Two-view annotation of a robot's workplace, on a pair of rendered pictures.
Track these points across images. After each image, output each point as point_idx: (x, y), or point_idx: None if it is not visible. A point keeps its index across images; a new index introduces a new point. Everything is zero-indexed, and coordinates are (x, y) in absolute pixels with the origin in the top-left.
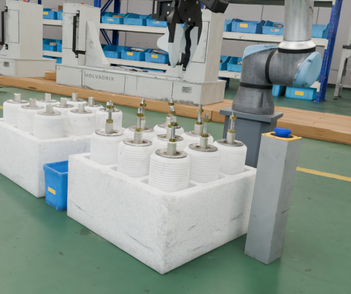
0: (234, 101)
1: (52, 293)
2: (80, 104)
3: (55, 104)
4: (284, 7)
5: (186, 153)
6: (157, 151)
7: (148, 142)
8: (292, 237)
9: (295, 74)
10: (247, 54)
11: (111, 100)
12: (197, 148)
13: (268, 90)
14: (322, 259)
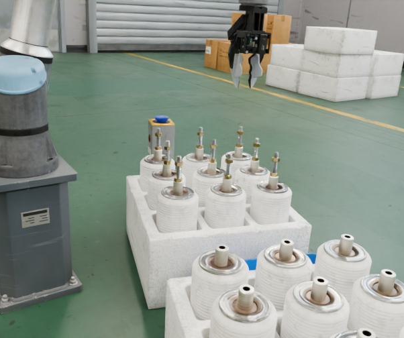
0: (45, 159)
1: (318, 228)
2: (289, 240)
3: (338, 304)
4: (47, 1)
5: (226, 153)
6: (248, 157)
7: (243, 167)
8: (109, 217)
9: (48, 86)
10: (45, 79)
11: (276, 152)
12: (207, 156)
13: None
14: (121, 202)
